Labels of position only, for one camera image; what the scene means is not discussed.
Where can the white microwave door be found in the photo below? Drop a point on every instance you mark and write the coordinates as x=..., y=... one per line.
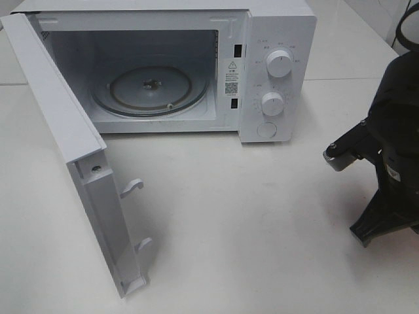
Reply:
x=83, y=151

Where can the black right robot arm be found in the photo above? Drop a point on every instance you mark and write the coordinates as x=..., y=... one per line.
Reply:
x=392, y=146

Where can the white round door button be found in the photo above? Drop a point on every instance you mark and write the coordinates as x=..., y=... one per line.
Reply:
x=267, y=130

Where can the white microwave oven body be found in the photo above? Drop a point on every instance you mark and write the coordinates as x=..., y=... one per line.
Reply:
x=86, y=37

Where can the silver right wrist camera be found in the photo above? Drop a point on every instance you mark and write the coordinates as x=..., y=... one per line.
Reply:
x=355, y=144

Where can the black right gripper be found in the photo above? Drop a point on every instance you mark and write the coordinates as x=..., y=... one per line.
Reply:
x=394, y=206

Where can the white warning label sticker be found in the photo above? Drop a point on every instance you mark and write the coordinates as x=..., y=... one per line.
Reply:
x=232, y=73

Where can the white upper microwave knob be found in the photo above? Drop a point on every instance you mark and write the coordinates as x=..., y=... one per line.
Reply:
x=279, y=63

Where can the white lower microwave knob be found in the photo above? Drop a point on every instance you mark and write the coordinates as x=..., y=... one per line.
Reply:
x=272, y=104

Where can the white microwave knob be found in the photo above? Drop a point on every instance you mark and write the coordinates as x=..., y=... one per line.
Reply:
x=279, y=63
x=272, y=104

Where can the glass microwave turntable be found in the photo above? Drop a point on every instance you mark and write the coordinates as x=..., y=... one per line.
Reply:
x=149, y=91

